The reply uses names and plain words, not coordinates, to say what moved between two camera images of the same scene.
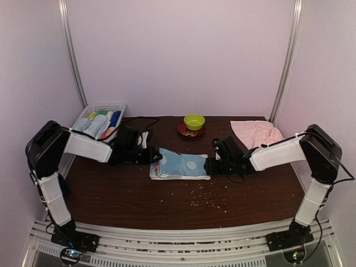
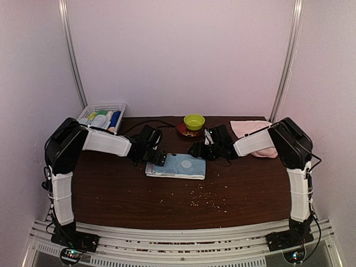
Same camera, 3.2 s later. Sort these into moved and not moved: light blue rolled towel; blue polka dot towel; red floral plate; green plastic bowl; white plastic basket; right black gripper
Moved: right black gripper; blue polka dot towel
Not moved: red floral plate; light blue rolled towel; white plastic basket; green plastic bowl
